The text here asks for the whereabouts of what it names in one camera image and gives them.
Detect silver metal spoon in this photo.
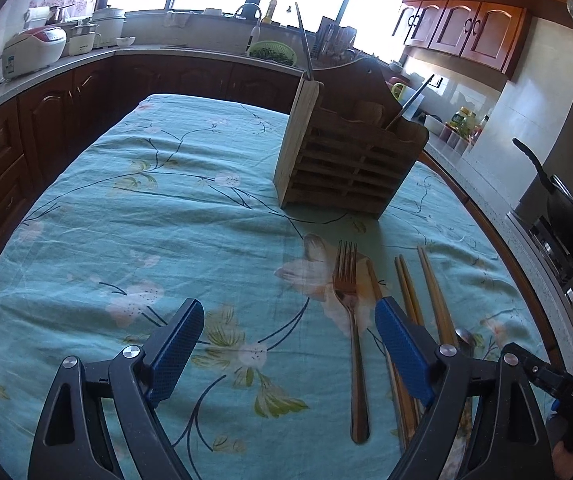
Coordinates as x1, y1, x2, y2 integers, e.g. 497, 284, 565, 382
455, 327, 477, 358

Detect wooden chopstick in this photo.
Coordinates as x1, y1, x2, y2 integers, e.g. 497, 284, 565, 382
393, 256, 426, 328
417, 246, 459, 348
384, 256, 423, 451
398, 252, 428, 328

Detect gold metal fork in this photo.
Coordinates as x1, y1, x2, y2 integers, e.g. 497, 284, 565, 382
332, 240, 370, 444

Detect teal floral tablecloth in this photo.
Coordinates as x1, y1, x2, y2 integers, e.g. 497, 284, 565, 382
0, 94, 545, 479

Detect green condiment bottle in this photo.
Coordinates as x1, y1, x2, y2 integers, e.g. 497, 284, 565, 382
448, 106, 477, 141

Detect wooden utensil holder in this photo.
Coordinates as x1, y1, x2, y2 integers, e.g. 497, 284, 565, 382
273, 58, 430, 218

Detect white rice cooker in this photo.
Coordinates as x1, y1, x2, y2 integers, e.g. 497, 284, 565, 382
1, 25, 66, 80

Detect green colander bowl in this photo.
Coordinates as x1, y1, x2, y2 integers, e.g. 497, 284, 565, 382
247, 40, 297, 66

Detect white pot with lid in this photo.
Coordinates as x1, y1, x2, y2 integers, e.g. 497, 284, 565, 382
92, 8, 126, 48

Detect dark utensil in holder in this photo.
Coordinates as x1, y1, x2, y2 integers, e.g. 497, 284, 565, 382
384, 74, 435, 130

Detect chrome sink faucet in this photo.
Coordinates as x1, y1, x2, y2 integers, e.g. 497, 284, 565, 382
233, 1, 262, 54

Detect metal utensil in holder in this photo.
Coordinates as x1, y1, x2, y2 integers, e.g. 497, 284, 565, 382
295, 2, 314, 81

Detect yellow bottle on sill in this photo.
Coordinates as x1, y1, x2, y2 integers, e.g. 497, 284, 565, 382
262, 0, 277, 24

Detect dish drying rack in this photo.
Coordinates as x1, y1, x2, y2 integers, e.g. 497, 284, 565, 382
311, 16, 357, 62

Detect upper wooden cabinets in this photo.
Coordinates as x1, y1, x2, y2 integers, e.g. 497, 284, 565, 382
398, 0, 573, 78

